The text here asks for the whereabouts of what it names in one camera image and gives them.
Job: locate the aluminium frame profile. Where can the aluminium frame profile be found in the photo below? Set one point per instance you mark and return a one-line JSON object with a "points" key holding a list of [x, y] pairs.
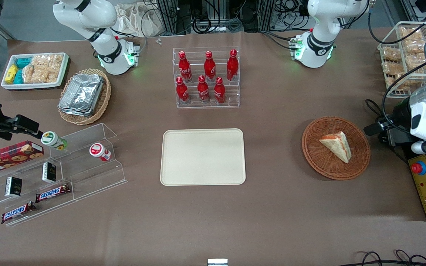
{"points": [[266, 14], [168, 16]]}

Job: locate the crumpled white cloth bag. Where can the crumpled white cloth bag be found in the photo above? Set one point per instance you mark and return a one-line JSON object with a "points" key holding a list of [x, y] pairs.
{"points": [[135, 20]]}

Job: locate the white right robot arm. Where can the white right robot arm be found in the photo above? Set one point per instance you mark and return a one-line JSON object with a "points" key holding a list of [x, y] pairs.
{"points": [[98, 14]]}

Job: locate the brown table cover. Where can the brown table cover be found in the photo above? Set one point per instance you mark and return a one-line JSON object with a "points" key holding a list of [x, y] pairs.
{"points": [[290, 221]]}

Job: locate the oval tan wicker basket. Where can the oval tan wicker basket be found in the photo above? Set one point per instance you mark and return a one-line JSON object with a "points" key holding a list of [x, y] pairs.
{"points": [[104, 99]]}

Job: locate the Snickers chocolate bar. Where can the Snickers chocolate bar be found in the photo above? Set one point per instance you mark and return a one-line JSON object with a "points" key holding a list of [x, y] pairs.
{"points": [[17, 212], [52, 193]]}

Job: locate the clear acrylic bottle rack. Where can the clear acrylic bottle rack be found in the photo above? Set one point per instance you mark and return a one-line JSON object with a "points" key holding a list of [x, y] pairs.
{"points": [[231, 99]]}

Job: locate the stacked aluminium foil trays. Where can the stacked aluminium foil trays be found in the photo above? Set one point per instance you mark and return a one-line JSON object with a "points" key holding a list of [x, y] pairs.
{"points": [[81, 94]]}

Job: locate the red lid drink bottle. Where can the red lid drink bottle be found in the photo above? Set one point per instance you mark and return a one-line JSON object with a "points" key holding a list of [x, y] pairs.
{"points": [[99, 151]]}

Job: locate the small black box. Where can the small black box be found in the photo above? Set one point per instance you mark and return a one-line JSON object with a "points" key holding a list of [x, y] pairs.
{"points": [[13, 186], [49, 172]]}

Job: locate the red cola bottle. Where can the red cola bottle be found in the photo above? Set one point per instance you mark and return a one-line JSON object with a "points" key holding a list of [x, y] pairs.
{"points": [[209, 68], [185, 68], [182, 91], [219, 91], [232, 66], [203, 90]]}

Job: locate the teal snack packet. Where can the teal snack packet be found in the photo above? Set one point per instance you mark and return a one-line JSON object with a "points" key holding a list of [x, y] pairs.
{"points": [[19, 77], [23, 62]]}

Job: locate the bagged fried snack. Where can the bagged fried snack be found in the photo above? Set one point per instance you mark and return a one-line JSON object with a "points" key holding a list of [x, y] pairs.
{"points": [[415, 61], [411, 34], [414, 46], [398, 82], [391, 54], [392, 68]]}

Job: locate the white rectangular snack bin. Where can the white rectangular snack bin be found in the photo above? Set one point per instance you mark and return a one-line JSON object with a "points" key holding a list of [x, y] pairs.
{"points": [[65, 70]]}

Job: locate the green lid drink bottle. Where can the green lid drink bottle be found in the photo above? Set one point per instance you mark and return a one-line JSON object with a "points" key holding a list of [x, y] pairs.
{"points": [[52, 139]]}

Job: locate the black appliance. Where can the black appliance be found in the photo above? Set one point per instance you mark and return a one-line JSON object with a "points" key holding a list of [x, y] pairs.
{"points": [[401, 151]]}

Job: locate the triangle sandwich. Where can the triangle sandwich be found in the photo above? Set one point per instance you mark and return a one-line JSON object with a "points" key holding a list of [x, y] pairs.
{"points": [[337, 146]]}

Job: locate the beige plastic tray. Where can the beige plastic tray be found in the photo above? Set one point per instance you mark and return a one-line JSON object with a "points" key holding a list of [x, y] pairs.
{"points": [[202, 157]]}

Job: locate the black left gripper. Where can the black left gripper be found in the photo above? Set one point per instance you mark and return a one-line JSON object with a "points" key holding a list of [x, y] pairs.
{"points": [[401, 116]]}

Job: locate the yellow snack packet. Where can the yellow snack packet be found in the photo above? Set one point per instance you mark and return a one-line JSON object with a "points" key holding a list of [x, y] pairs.
{"points": [[11, 74]]}

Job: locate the clear acrylic stepped shelf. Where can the clear acrylic stepped shelf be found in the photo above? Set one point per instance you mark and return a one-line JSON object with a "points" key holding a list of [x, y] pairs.
{"points": [[94, 177]]}

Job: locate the red tartan cookie box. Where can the red tartan cookie box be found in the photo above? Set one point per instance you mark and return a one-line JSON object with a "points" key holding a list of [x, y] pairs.
{"points": [[9, 157]]}

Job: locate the round brown wicker basket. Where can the round brown wicker basket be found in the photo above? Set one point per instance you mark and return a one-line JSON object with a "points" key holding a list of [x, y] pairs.
{"points": [[324, 162]]}

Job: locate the clear bag of rice crackers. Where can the clear bag of rice crackers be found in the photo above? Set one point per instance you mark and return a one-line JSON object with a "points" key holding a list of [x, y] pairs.
{"points": [[52, 75], [48, 61], [33, 75]]}

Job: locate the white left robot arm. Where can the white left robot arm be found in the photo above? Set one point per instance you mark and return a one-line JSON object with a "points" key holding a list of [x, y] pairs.
{"points": [[322, 26]]}

